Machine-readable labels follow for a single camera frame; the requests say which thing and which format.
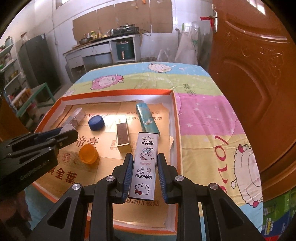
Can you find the white plastic sack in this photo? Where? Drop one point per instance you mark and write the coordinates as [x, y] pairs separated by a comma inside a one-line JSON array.
[[187, 52]]

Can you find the wooden door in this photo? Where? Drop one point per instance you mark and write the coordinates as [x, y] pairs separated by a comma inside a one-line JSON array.
[[253, 64]]

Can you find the green metal stool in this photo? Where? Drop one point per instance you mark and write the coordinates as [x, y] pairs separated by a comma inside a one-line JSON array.
[[35, 92]]

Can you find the light orange bottle cap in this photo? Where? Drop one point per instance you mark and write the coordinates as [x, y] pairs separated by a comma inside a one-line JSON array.
[[88, 154]]

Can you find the white hello kitty lighter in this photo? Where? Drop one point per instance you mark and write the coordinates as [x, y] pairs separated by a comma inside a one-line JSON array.
[[144, 167]]

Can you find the dark green refrigerator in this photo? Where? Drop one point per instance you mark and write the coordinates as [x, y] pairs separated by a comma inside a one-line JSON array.
[[37, 63]]

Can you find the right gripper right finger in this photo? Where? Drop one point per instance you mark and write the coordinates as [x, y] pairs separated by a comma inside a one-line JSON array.
[[167, 174]]

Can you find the blue bottle cap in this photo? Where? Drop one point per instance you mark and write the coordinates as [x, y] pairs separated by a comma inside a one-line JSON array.
[[96, 123]]

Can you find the green air fryer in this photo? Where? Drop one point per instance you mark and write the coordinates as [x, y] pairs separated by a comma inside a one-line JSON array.
[[125, 50]]

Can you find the white bottle cap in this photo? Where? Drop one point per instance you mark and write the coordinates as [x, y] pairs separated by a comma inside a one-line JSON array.
[[67, 127]]

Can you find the cartoon sheep tablecloth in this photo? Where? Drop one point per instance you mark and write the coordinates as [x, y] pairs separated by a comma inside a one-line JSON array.
[[214, 146]]

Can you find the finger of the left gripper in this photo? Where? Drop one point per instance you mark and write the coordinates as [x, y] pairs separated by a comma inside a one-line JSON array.
[[49, 134], [60, 141]]

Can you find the orange-rimmed cardboard tray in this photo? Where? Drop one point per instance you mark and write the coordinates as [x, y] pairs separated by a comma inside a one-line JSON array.
[[111, 105]]

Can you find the gold lighter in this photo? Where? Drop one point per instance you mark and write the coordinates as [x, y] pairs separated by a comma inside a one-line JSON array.
[[122, 138]]

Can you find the black gas stove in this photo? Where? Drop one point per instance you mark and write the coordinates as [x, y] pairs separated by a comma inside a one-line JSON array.
[[125, 30]]

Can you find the white kitchen counter cabinet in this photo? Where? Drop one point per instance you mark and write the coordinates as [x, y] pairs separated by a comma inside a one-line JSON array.
[[100, 54]]

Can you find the green cardboard box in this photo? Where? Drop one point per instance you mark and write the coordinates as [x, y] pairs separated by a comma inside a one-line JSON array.
[[277, 214]]

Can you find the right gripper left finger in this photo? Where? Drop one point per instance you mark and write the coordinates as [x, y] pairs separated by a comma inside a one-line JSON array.
[[123, 179]]

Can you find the teal lighter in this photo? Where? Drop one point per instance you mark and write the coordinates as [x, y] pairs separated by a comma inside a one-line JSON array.
[[146, 119]]

